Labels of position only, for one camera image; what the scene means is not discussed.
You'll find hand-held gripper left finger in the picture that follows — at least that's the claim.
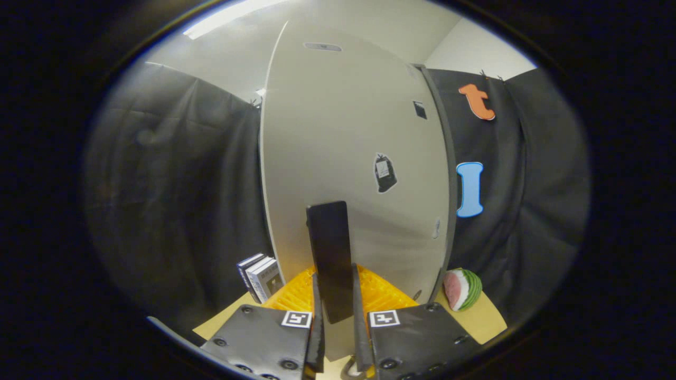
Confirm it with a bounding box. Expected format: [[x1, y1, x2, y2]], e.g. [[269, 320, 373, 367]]
[[201, 264, 326, 380]]

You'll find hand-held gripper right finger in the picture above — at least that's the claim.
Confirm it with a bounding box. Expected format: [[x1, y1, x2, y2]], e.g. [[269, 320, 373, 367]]
[[351, 263, 482, 380]]

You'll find black door handle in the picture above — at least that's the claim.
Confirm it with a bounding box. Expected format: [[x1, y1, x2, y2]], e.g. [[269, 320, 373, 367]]
[[306, 201, 354, 324]]

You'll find grey shoe cabinet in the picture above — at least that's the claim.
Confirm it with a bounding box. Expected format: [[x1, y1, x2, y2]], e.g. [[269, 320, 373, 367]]
[[415, 64, 457, 304]]

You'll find white shoe cabinet door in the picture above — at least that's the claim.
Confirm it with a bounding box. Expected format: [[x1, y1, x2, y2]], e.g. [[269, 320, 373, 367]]
[[260, 21, 450, 362]]

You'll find toy watermelon slice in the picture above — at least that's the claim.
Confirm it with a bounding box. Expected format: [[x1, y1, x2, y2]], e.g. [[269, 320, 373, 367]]
[[443, 268, 483, 312]]

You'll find black backdrop cloth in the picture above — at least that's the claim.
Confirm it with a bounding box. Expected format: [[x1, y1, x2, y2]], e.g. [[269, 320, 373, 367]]
[[82, 61, 591, 338]]

